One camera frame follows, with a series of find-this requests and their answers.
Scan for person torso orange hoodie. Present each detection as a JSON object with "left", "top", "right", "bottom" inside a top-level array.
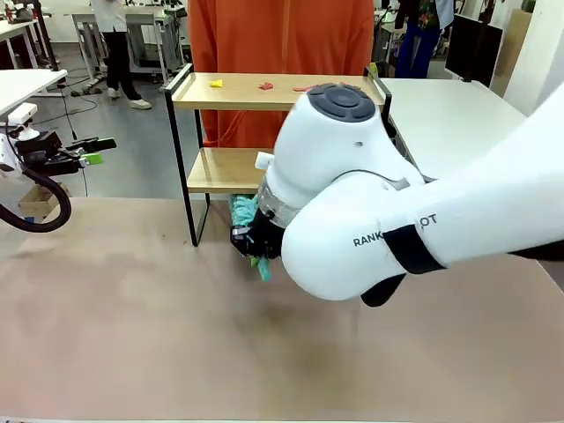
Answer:
[{"left": 187, "top": 0, "right": 375, "bottom": 151}]

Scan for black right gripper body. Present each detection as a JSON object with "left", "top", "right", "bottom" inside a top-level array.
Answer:
[{"left": 229, "top": 211, "right": 286, "bottom": 261}]

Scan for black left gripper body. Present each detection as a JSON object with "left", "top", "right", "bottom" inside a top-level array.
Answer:
[{"left": 16, "top": 130, "right": 79, "bottom": 174}]

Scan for two-tier wooden black-frame shelf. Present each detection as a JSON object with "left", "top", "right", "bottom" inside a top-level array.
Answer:
[{"left": 163, "top": 63, "right": 393, "bottom": 248}]

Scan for small white table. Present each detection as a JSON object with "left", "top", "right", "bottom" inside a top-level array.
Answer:
[{"left": 0, "top": 69, "right": 69, "bottom": 115}]

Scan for person white shirt black trousers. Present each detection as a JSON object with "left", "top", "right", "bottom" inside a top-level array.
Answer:
[{"left": 90, "top": 0, "right": 153, "bottom": 110}]

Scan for black corrugated cable hose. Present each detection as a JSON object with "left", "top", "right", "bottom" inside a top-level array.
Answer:
[
  {"left": 360, "top": 244, "right": 564, "bottom": 308},
  {"left": 0, "top": 165, "right": 72, "bottom": 233}
]

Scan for person in blue trousers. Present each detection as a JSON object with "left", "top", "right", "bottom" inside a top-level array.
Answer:
[{"left": 394, "top": 0, "right": 455, "bottom": 79}]

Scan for brown cardboard panel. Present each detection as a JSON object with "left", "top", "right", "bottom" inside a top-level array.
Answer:
[{"left": 501, "top": 8, "right": 534, "bottom": 98}]

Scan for turquoise chenille duster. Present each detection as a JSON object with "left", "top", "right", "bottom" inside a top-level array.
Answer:
[{"left": 228, "top": 192, "right": 274, "bottom": 283}]

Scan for open cardboard box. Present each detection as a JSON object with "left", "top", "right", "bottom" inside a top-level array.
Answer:
[{"left": 17, "top": 182, "right": 71, "bottom": 224}]

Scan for black monitor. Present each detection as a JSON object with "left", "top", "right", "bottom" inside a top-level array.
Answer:
[{"left": 444, "top": 12, "right": 504, "bottom": 87}]

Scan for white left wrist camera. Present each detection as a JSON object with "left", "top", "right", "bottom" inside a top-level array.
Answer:
[{"left": 6, "top": 101, "right": 41, "bottom": 142}]

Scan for grey metal-frame desk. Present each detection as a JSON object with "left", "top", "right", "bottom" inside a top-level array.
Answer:
[{"left": 71, "top": 6, "right": 186, "bottom": 93}]

